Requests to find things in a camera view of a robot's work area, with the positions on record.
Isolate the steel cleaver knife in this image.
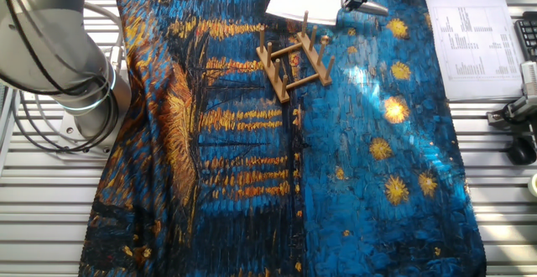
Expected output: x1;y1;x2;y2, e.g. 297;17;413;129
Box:
264;0;390;27

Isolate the printed paper sheet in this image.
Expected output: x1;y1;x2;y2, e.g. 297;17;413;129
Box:
424;0;526;102

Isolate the wooden peg rack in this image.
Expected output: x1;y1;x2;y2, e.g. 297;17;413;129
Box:
255;10;336;104

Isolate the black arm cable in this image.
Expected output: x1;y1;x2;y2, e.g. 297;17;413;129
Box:
0;0;122;154

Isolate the black keyboard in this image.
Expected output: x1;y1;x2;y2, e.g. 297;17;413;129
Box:
514;11;537;63

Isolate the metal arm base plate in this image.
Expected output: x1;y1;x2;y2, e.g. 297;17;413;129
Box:
56;108;118;161

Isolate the aluminium mount bracket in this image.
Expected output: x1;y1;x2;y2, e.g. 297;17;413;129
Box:
486;94;537;129

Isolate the starry night painting cloth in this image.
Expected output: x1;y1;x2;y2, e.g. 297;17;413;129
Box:
78;0;487;277

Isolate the black computer mouse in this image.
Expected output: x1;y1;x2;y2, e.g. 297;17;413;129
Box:
506;136;537;167

